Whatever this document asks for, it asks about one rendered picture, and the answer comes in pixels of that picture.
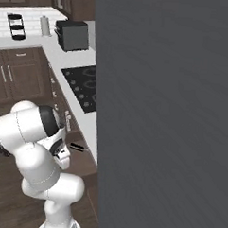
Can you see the large grey fridge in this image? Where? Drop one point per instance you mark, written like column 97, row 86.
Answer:
column 166, row 115

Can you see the open brown wooden drawer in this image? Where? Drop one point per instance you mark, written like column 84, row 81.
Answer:
column 81, row 163

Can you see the brown cupboards under hob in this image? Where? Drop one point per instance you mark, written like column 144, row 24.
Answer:
column 61, row 100

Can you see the white paper towel roll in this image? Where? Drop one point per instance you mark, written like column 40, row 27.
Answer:
column 45, row 26

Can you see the brown lower cupboards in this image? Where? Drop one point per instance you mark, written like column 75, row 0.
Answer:
column 21, row 76

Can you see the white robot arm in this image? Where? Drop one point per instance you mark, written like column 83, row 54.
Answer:
column 29, row 136

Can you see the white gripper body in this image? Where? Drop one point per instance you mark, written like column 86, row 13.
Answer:
column 63, row 160

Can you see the black hob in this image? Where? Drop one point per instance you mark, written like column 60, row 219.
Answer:
column 84, row 87

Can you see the black grey toaster oven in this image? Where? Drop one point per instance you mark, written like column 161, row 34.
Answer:
column 72, row 36

